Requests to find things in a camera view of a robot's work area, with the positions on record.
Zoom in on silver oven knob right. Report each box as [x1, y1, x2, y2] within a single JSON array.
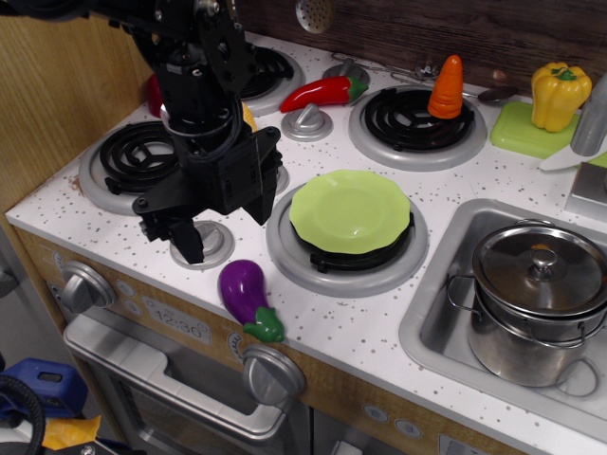
[[242, 344, 306, 407]]

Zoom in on yellow toy corn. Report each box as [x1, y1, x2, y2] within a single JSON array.
[[241, 101, 258, 133]]

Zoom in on grey oven door handle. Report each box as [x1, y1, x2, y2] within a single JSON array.
[[64, 315, 286, 443]]

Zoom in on green cutting board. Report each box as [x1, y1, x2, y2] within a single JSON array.
[[489, 101, 606, 165]]

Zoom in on white toy knife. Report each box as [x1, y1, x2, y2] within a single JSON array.
[[539, 145, 606, 172]]

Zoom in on metal spoon on counter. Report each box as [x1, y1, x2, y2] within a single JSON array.
[[462, 86, 519, 104]]

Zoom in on steel pot with lid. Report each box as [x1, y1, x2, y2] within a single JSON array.
[[467, 220, 606, 388]]

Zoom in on back right stove burner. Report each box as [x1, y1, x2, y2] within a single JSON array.
[[348, 86, 487, 172]]

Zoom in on front left stove burner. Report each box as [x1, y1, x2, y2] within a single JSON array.
[[79, 121, 178, 216]]

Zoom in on grey top knob front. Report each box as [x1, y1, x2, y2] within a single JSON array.
[[169, 221, 235, 270]]

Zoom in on red toy behind arm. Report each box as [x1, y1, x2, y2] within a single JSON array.
[[145, 74, 163, 118]]

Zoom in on stove burner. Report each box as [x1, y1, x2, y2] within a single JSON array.
[[348, 86, 487, 172], [79, 121, 178, 216], [266, 190, 429, 299], [241, 47, 305, 117]]

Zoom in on orange toy carrot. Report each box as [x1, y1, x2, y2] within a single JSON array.
[[427, 54, 464, 119]]

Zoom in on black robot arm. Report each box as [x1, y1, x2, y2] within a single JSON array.
[[1, 1, 282, 264]]

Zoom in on green plastic plate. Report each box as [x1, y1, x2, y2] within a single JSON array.
[[289, 170, 411, 255]]

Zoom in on front right stove burner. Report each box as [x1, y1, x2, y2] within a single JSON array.
[[266, 190, 429, 299]]

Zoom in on grey top knob back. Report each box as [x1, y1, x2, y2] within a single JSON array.
[[322, 58, 371, 85]]

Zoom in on red toy chili pepper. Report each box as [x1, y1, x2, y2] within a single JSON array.
[[280, 76, 368, 113]]

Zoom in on grey knob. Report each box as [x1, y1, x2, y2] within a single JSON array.
[[281, 103, 333, 142], [322, 58, 371, 85], [169, 221, 235, 270]]

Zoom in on blue device on floor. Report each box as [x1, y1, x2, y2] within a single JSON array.
[[1, 357, 88, 418]]

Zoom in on silver oven knob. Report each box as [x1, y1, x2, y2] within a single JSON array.
[[61, 261, 118, 314], [242, 344, 306, 407]]

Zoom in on back left stove burner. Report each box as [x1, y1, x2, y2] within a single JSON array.
[[241, 47, 305, 117]]

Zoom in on purple toy eggplant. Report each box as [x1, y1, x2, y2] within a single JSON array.
[[218, 260, 285, 343]]

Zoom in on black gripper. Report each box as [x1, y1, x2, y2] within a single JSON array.
[[132, 126, 283, 264]]

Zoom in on grey top knob centre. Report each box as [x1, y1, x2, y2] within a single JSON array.
[[281, 103, 333, 142]]

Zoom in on grey sink basin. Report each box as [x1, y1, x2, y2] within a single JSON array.
[[399, 199, 606, 442]]

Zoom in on yellow toy bell pepper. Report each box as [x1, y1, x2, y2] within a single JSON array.
[[531, 62, 593, 133]]

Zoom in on silver oven knob left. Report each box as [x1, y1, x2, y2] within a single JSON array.
[[61, 261, 118, 314]]

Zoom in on hanging metal strainer spoon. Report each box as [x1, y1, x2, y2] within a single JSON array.
[[295, 0, 335, 34]]

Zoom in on silver toy faucet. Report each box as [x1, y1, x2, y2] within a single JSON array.
[[565, 75, 606, 221]]

